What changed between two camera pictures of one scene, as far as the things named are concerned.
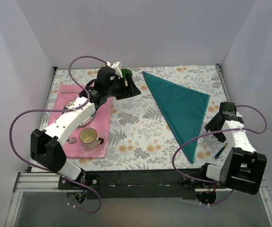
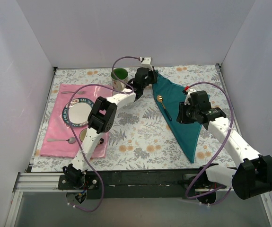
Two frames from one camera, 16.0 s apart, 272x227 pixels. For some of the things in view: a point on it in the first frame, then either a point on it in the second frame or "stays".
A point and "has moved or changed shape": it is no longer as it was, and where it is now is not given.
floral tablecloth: x=140 y=136 stays
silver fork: x=71 y=91 stays
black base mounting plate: x=142 y=184 stays
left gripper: x=127 y=85 -> x=151 y=76
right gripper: x=214 y=125 -> x=181 y=116
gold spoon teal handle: x=220 y=152 has moved or changed shape
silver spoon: x=71 y=140 stays
